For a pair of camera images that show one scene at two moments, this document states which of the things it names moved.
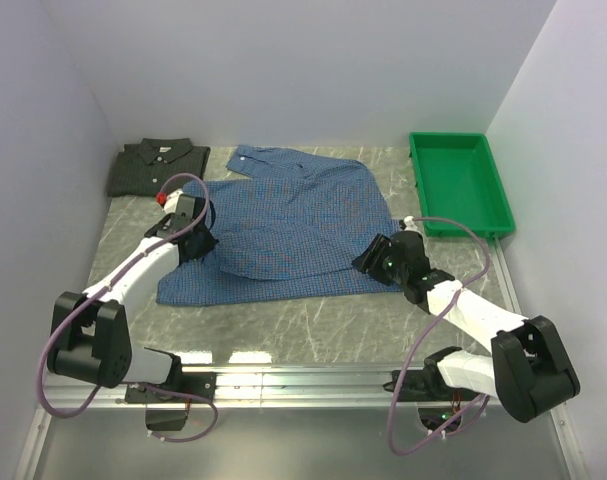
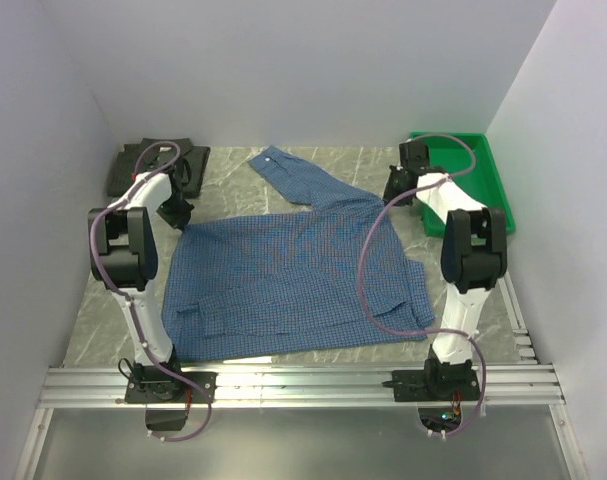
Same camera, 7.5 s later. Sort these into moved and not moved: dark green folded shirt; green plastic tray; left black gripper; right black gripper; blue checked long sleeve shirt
Moved: right black gripper; blue checked long sleeve shirt; left black gripper
Not moved: dark green folded shirt; green plastic tray
